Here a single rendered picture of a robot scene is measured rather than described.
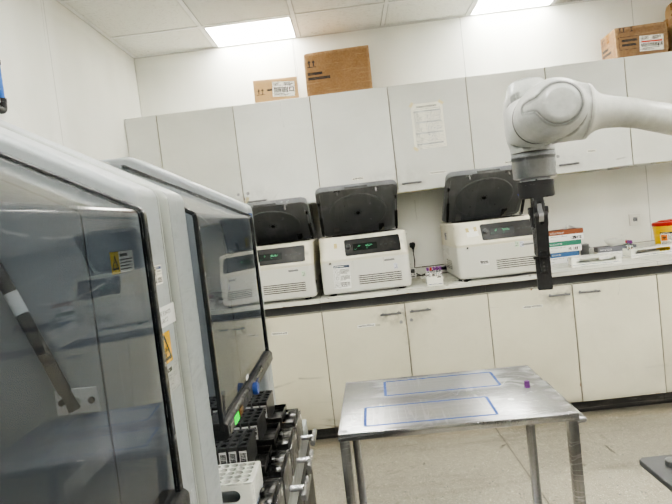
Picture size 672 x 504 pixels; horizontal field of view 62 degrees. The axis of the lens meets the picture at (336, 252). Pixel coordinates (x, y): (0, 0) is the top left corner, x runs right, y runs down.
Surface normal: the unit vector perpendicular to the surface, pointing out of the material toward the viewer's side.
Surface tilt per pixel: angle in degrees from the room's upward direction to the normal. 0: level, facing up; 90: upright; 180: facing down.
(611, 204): 90
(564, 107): 88
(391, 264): 90
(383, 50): 90
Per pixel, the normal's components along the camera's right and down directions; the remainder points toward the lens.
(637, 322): -0.01, 0.05
